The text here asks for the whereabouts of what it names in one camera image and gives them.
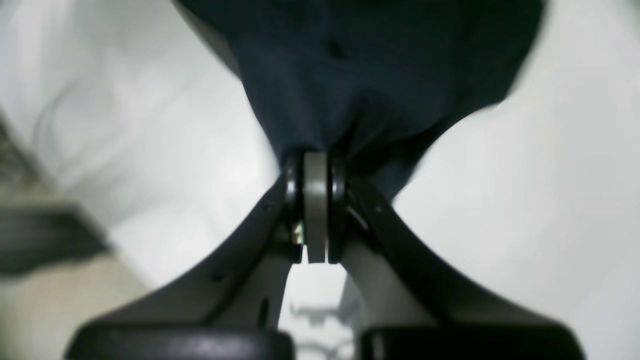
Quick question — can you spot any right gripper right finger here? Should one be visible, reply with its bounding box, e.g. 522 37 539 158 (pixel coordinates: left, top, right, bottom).
316 153 585 360

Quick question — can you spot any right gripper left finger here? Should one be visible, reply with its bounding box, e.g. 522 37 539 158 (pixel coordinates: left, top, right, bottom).
65 152 318 360

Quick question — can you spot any black t-shirt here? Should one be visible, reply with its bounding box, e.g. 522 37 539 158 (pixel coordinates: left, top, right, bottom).
175 0 546 199

